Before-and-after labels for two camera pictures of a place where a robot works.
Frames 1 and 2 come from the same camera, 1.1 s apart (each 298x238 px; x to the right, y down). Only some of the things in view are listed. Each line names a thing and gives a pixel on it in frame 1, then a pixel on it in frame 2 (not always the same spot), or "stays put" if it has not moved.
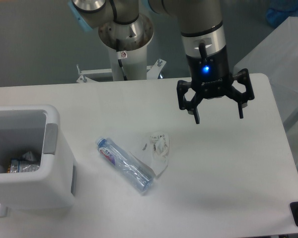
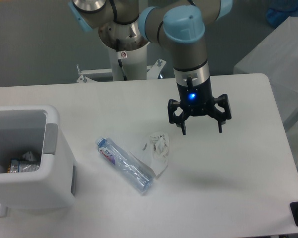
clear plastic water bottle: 128,166 stays put
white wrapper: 154,153 stays put
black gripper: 211,77 -> 198,100
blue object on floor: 281,10 stays put
